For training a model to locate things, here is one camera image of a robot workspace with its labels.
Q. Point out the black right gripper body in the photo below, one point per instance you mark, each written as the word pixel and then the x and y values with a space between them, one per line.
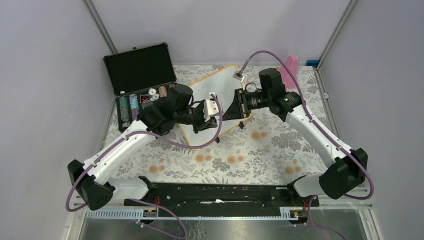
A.
pixel 247 101

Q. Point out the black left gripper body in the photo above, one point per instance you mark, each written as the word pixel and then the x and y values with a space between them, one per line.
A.
pixel 195 116

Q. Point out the yellow framed whiteboard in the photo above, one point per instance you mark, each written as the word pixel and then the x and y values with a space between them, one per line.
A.
pixel 222 84

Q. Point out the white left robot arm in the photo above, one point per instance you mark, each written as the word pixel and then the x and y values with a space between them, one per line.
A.
pixel 92 184

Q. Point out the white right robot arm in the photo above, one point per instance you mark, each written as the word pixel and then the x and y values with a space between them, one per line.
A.
pixel 345 165

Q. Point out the floral patterned table mat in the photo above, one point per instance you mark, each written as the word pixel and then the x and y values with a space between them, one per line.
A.
pixel 266 151

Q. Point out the pink wedge eraser block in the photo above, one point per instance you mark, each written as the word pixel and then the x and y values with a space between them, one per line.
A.
pixel 289 74

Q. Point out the black poker chip case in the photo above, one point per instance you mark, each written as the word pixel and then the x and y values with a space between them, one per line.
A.
pixel 138 70

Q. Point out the teal chip stack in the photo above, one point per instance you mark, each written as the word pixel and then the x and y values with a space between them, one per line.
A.
pixel 124 109

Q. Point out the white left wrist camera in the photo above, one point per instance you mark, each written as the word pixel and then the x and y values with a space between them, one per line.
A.
pixel 210 108

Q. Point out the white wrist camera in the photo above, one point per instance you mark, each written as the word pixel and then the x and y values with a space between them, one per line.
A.
pixel 239 76
pixel 210 108

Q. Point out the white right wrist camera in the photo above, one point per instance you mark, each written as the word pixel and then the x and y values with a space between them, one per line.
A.
pixel 239 76

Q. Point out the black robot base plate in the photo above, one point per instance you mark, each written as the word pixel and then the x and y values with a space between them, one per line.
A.
pixel 222 200

